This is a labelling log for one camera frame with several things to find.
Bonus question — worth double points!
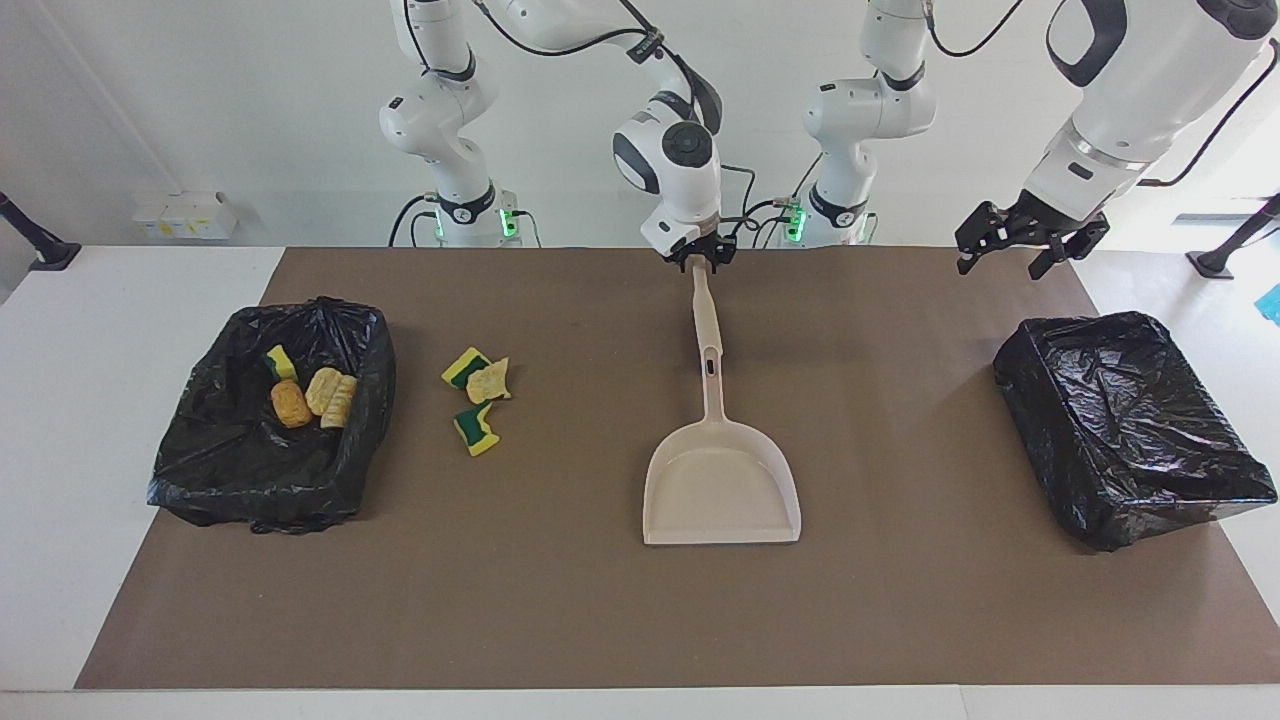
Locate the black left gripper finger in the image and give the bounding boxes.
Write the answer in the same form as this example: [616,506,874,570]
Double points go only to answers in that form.
[954,201,1013,275]
[1030,215,1111,281]

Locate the beige plastic dustpan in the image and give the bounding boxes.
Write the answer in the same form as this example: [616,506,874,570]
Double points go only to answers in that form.
[642,345,803,546]

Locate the pale yellow scrap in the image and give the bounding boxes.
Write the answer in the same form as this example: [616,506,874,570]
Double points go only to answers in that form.
[466,357,513,405]
[305,366,346,417]

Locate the striped cream orange bread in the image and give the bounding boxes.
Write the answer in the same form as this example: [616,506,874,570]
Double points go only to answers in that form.
[320,374,359,430]

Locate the orange brown nugget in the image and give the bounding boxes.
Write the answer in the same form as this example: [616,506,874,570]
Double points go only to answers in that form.
[270,379,313,429]

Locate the bin with black bag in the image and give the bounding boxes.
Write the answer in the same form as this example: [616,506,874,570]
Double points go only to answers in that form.
[147,295,397,535]
[992,311,1279,553]

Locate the brown table mat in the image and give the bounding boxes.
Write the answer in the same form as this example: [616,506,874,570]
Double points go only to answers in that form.
[75,246,1280,690]

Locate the white power strip box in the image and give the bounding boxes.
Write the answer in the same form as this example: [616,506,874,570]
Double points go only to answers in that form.
[132,191,239,241]

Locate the black base cable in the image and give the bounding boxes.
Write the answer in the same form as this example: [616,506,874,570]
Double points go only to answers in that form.
[740,155,826,249]
[388,193,441,248]

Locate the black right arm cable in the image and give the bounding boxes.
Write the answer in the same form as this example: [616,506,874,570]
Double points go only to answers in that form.
[400,0,758,241]

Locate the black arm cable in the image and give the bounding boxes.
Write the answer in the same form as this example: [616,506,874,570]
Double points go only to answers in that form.
[925,0,1280,187]
[400,0,758,241]

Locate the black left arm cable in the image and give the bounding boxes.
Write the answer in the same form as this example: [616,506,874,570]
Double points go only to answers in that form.
[925,0,1280,187]

